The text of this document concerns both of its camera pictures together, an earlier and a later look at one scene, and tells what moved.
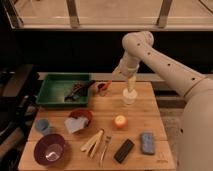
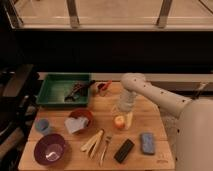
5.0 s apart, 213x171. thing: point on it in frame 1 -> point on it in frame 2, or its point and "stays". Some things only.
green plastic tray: (55, 88) stays
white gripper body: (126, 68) -> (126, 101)
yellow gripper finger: (131, 82) -> (129, 120)
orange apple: (120, 122) stays
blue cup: (42, 124) stays
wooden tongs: (94, 141) stays
